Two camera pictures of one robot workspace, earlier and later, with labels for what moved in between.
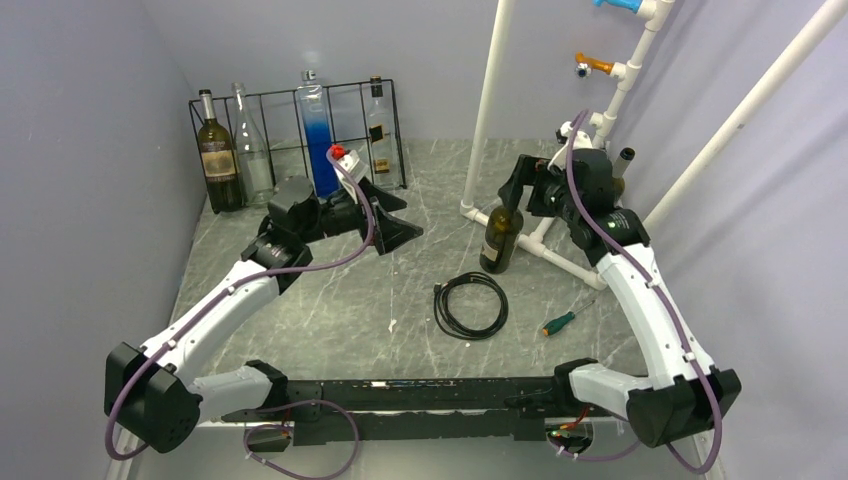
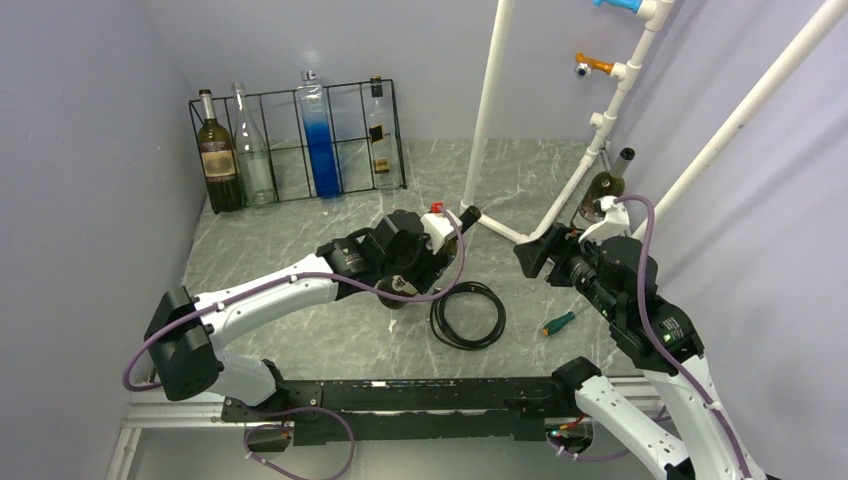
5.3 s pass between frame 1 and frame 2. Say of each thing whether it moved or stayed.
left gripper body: moved
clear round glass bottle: stayed
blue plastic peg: stayed
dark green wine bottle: moved
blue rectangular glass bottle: stayed
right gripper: moved
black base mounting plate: stayed
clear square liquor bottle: stayed
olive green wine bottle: stayed
